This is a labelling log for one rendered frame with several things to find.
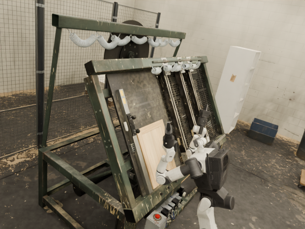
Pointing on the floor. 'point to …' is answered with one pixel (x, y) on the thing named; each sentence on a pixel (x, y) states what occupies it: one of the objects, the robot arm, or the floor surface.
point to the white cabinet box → (235, 84)
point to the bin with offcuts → (302, 148)
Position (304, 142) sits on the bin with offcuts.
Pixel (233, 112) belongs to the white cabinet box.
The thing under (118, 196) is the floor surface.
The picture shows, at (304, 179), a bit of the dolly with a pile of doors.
